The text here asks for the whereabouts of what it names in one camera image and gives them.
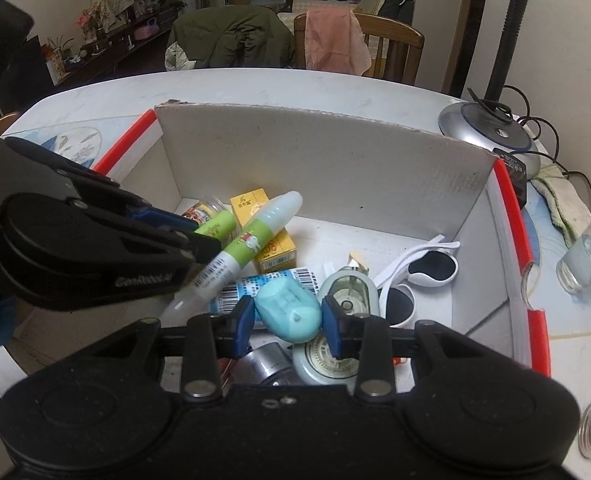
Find white sunglasses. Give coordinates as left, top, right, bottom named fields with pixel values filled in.
left=373, top=235, right=460, bottom=328

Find silver white roll tin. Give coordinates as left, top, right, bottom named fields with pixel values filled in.
left=230, top=342, right=301, bottom=387

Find pink cloth on chair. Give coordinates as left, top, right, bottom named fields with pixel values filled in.
left=304, top=6, right=371, bottom=76

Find black power adapter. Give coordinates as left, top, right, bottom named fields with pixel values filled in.
left=493, top=148, right=527, bottom=209

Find yellow small carton box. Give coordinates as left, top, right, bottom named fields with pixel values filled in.
left=230, top=188, right=302, bottom=274

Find white puffy garment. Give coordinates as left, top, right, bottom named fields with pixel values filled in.
left=164, top=42, right=196, bottom=72

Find clear drinking glass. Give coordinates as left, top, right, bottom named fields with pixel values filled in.
left=556, top=224, right=591, bottom=295

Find olive green jacket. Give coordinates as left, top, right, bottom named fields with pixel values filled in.
left=168, top=4, right=296, bottom=70

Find teal small eraser case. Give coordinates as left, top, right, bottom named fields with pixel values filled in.
left=254, top=278, right=321, bottom=344

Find black lamp cable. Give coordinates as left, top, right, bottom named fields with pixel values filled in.
left=467, top=84, right=591, bottom=216

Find wooden chair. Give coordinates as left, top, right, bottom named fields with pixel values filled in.
left=294, top=10, right=425, bottom=86

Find white blue toothpaste tube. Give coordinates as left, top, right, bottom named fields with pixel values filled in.
left=209, top=266, right=323, bottom=317

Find green glue pen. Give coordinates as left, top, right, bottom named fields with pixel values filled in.
left=159, top=190, right=305, bottom=326

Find red white cardboard box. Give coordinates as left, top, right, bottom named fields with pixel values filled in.
left=5, top=98, right=553, bottom=380

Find round white dial timer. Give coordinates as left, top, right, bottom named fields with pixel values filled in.
left=292, top=332, right=358, bottom=392

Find grey desk lamp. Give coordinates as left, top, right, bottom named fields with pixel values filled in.
left=437, top=0, right=541, bottom=178

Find white green cloth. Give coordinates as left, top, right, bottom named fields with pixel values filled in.
left=531, top=164, right=591, bottom=248

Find dark wooden sideboard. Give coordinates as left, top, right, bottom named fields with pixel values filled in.
left=0, top=1, right=187, bottom=111

